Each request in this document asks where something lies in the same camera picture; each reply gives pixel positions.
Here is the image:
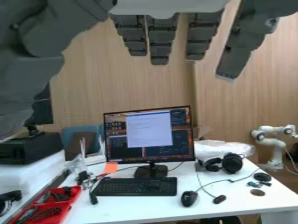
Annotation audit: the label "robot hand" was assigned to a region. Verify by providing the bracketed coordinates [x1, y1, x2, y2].
[0, 0, 298, 141]

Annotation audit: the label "black case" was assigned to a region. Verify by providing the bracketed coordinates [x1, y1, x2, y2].
[0, 131, 64, 165]

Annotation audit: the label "blue chair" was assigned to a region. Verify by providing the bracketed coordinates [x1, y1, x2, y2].
[60, 124, 107, 162]

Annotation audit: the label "white foam block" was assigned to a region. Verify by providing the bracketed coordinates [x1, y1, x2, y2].
[0, 149, 68, 203]

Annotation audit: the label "computer monitor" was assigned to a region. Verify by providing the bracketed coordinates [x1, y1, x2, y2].
[103, 105, 197, 180]

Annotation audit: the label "orange paper note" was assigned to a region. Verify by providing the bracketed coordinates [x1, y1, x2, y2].
[103, 161, 120, 174]

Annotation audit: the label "red tray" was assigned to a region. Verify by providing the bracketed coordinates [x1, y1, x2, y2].
[7, 200, 74, 224]
[36, 185, 84, 210]

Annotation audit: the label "small black device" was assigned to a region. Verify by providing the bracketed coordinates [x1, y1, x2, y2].
[90, 190, 100, 206]

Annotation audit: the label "black keyboard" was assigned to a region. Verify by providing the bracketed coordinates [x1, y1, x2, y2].
[92, 176, 180, 197]

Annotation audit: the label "large black headphones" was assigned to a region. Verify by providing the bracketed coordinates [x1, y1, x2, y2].
[203, 152, 245, 175]

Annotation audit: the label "black computer mouse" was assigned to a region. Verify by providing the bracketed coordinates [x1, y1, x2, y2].
[180, 190, 201, 208]

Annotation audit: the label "small white jointed device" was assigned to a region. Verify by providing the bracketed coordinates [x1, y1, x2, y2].
[251, 124, 298, 173]

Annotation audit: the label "white desk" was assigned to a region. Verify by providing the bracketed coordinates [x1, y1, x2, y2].
[56, 155, 298, 224]

